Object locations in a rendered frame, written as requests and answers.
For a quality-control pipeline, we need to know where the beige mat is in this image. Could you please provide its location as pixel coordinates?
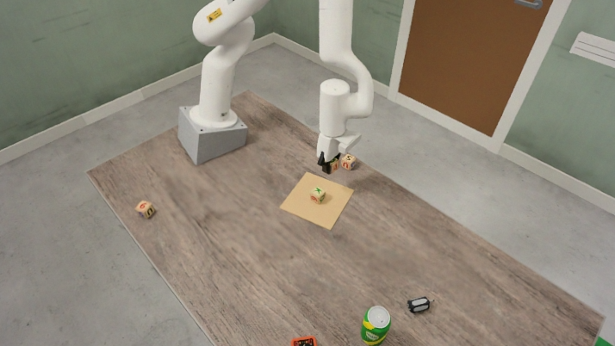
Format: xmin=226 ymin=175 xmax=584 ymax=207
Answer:
xmin=280 ymin=172 xmax=354 ymax=231

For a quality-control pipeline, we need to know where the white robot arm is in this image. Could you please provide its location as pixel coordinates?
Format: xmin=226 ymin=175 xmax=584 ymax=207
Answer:
xmin=189 ymin=0 xmax=374 ymax=154

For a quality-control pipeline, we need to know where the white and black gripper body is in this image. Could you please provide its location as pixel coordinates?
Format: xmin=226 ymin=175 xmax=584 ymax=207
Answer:
xmin=317 ymin=133 xmax=341 ymax=162

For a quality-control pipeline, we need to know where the green and yellow striped can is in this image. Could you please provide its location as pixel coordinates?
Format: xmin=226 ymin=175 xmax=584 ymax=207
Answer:
xmin=361 ymin=306 xmax=391 ymax=346

